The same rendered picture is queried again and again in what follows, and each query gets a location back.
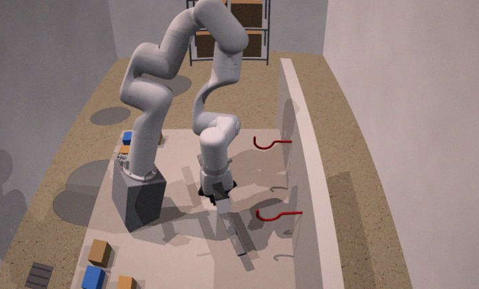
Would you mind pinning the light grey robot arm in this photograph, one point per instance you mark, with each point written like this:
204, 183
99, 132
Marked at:
216, 130

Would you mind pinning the grey bar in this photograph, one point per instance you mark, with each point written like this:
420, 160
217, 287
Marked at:
231, 230

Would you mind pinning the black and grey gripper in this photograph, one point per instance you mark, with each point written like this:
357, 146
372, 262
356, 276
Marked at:
206, 182

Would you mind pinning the blue box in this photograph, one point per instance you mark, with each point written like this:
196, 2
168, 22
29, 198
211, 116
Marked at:
93, 278
127, 138

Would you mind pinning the beige flat wall panel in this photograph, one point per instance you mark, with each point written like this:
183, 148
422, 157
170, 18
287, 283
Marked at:
317, 262

